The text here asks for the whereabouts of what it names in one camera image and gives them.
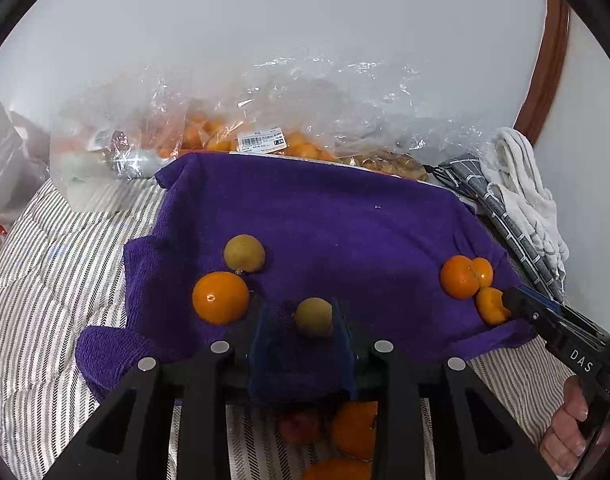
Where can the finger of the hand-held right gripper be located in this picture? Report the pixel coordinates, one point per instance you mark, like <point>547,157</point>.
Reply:
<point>570,316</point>
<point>527,312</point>

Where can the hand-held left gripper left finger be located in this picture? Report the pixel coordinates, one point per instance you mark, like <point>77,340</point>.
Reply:
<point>272,355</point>

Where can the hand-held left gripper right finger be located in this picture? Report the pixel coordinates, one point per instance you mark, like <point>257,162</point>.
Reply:
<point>337,360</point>

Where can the green round fruit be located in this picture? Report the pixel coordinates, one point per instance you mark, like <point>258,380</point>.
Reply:
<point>312,316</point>
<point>244,253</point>

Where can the purple towel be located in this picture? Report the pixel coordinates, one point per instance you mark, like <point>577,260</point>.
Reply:
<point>345,230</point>

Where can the clear bag of brown fruits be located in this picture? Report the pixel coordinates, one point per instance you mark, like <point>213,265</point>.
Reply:
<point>395,130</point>

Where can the person's right hand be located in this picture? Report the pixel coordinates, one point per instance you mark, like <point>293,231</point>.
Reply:
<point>565,425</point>

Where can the large orange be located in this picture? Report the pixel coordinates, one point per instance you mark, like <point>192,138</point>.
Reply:
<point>355,429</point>

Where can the small red fruit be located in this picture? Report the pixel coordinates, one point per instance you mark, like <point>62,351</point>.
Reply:
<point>299,426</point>

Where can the grey checked folded cloth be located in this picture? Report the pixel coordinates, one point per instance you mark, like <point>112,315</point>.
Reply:
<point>495,210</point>

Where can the white striped towel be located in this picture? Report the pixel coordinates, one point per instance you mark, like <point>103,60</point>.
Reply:
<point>527,195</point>

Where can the crumpled translucent plastic bag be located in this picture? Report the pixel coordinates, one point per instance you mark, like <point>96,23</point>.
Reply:
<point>12,160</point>

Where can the brown wooden door frame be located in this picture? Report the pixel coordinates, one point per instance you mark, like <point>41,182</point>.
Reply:
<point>547,70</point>

